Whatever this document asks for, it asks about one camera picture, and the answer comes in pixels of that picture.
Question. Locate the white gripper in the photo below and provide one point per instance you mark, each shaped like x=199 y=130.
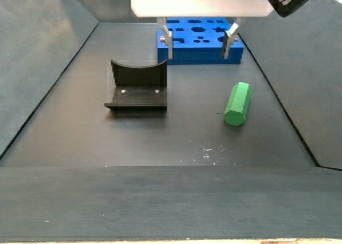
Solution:
x=200 y=8

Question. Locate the green hexagon prism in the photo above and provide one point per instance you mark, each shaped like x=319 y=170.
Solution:
x=237 y=108

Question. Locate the blue shape sorter block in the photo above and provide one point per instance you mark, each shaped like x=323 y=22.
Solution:
x=198 y=40

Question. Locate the black curved cradle holder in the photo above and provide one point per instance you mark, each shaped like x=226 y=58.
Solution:
x=140 y=86

